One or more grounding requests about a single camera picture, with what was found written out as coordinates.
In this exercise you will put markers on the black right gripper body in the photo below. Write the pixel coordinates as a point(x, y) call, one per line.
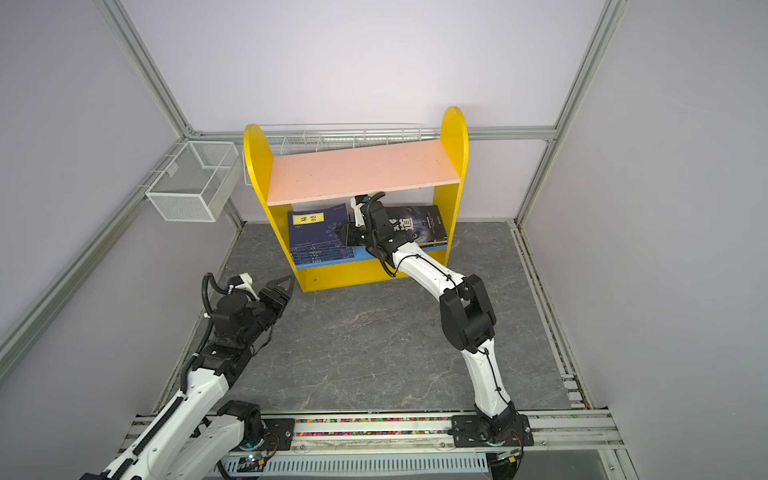
point(372, 243)

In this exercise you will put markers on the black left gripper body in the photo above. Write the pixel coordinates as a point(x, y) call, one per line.
point(265, 312)

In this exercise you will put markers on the navy book with flower emblem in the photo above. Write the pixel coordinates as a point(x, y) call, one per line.
point(313, 236)

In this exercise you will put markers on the dark wolf cover book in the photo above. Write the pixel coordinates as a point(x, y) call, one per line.
point(420, 224)

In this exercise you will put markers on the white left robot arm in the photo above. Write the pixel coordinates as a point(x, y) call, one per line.
point(180, 396)

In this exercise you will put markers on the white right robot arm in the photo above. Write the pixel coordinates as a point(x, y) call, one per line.
point(466, 314)

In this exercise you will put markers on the yellow wooden bookshelf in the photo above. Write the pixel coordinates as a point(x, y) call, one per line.
point(282, 182)

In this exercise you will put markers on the white mesh basket left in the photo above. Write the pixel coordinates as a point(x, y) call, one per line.
point(197, 182)

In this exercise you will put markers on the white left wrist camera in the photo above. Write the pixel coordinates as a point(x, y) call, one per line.
point(243, 282)

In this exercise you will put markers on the white wire basket rear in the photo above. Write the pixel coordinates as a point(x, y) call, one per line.
point(315, 139)

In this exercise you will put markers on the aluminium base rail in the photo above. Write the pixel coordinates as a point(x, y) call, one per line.
point(345, 445)

